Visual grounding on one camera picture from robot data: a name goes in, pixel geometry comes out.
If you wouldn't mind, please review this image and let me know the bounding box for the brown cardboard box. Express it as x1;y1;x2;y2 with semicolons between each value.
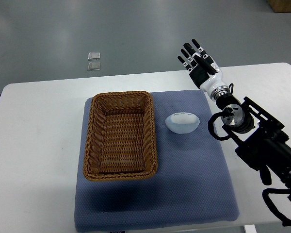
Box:
267;0;291;13

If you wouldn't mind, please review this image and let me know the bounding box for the light blue oval toy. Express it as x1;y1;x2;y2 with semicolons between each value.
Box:
165;112;200;134

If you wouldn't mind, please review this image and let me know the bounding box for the blue quilted mat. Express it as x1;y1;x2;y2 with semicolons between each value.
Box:
75;90;239;233

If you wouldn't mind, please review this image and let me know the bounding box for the brown wicker basket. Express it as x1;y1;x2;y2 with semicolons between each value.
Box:
82;91;158;182

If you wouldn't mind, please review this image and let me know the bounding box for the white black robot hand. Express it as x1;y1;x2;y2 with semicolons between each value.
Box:
178;38;226;99

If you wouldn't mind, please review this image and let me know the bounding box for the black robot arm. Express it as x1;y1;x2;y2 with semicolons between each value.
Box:
178;39;291;227

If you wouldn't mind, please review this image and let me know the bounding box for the upper metal floor plate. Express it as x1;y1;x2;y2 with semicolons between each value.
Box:
88;52;100;61

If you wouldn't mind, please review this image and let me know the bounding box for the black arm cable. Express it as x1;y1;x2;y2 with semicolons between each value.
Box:
208;112;233;141

